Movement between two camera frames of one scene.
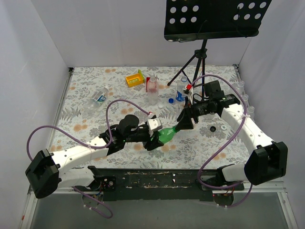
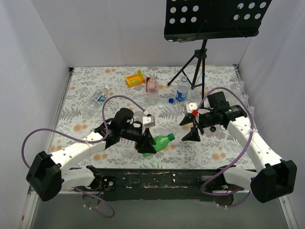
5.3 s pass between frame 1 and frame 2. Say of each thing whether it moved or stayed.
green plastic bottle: moved
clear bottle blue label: stayed
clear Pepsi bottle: stayed
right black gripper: moved
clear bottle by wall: stayed
